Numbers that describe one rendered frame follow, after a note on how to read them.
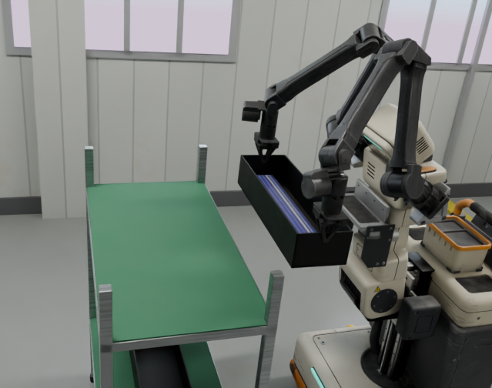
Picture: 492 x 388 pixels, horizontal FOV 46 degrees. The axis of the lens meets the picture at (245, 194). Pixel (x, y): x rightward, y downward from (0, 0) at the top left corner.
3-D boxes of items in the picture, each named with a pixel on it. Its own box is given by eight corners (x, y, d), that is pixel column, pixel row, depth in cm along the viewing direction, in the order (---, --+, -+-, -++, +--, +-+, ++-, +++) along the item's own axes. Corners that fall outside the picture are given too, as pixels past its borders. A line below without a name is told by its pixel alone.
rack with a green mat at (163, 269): (102, 587, 176) (96, 293, 129) (89, 376, 254) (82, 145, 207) (246, 554, 190) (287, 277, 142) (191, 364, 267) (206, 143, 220)
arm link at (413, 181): (439, 45, 165) (411, 51, 173) (406, 35, 157) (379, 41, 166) (423, 200, 165) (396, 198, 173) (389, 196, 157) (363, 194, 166)
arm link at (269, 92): (383, 49, 175) (378, 31, 182) (373, 36, 172) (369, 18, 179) (271, 118, 195) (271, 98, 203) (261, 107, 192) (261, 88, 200)
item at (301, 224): (326, 256, 167) (328, 246, 166) (304, 257, 165) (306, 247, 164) (271, 183, 211) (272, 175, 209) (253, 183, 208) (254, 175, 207)
